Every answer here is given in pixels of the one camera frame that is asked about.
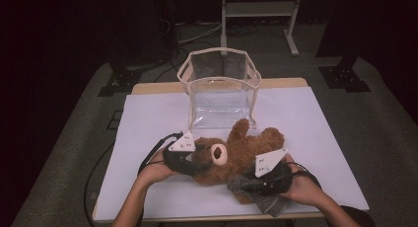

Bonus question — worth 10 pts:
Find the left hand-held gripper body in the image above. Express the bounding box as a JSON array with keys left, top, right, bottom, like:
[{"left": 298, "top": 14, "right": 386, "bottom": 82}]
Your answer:
[{"left": 163, "top": 130, "right": 199, "bottom": 177}]

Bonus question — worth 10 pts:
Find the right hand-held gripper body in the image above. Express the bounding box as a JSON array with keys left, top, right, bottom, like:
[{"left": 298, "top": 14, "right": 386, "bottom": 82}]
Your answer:
[{"left": 254, "top": 147, "right": 294, "bottom": 196}]

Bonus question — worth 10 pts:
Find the grey fuzzy doll garment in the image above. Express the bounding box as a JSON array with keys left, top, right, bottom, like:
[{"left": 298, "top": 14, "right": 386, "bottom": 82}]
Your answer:
[{"left": 226, "top": 174, "right": 292, "bottom": 219}]

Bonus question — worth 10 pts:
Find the brown teddy bear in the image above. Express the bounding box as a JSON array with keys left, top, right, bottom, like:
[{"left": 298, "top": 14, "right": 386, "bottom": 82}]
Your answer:
[{"left": 191, "top": 117, "right": 286, "bottom": 205}]

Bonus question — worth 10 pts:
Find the clear plastic bag beige trim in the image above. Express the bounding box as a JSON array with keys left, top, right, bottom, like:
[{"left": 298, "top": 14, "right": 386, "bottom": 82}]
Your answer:
[{"left": 175, "top": 46, "right": 263, "bottom": 130}]

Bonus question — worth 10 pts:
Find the person's left hand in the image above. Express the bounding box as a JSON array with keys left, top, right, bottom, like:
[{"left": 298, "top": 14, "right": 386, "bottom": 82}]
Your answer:
[{"left": 137, "top": 149, "right": 180, "bottom": 189}]

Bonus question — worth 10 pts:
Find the person's right hand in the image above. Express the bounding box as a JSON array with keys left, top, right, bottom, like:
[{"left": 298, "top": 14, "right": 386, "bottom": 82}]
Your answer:
[{"left": 279, "top": 153, "right": 324, "bottom": 206}]

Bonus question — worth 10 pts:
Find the black floor box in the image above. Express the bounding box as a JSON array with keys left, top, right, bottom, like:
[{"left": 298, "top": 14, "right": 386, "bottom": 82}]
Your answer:
[{"left": 106, "top": 110, "right": 124, "bottom": 131}]

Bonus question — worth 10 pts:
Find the black stand base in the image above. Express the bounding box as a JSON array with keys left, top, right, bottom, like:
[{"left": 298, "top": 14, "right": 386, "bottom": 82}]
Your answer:
[
  {"left": 97, "top": 60, "right": 142, "bottom": 98},
  {"left": 318, "top": 53, "right": 373, "bottom": 94}
]

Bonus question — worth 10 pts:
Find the black upright stand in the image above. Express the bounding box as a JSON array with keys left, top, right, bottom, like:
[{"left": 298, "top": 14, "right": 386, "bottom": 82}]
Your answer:
[{"left": 157, "top": 0, "right": 180, "bottom": 57}]

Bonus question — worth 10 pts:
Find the white metal stand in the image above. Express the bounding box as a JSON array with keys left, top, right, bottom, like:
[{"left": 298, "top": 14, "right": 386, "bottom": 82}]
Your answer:
[{"left": 220, "top": 0, "right": 304, "bottom": 57}]

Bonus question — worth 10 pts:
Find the left hand-held gripper black cable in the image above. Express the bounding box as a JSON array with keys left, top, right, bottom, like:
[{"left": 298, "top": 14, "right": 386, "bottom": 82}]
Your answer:
[{"left": 83, "top": 131, "right": 184, "bottom": 227}]

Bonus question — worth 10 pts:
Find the hand-held gripper black cable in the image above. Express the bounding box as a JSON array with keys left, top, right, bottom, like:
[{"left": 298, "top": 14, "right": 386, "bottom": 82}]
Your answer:
[
  {"left": 289, "top": 161, "right": 322, "bottom": 190},
  {"left": 83, "top": 131, "right": 184, "bottom": 227}
]

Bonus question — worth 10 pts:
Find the right hand-held gripper black cable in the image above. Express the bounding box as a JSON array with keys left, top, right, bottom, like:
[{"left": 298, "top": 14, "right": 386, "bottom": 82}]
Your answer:
[{"left": 289, "top": 161, "right": 322, "bottom": 190}]

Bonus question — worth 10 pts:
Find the black floor cable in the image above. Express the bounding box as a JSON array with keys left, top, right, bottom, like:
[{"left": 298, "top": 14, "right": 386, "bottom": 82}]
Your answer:
[{"left": 154, "top": 40, "right": 225, "bottom": 83}]

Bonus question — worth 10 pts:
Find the white floor cable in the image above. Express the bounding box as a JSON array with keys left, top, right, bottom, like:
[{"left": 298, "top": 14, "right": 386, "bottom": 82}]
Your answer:
[{"left": 178, "top": 23, "right": 223, "bottom": 45}]

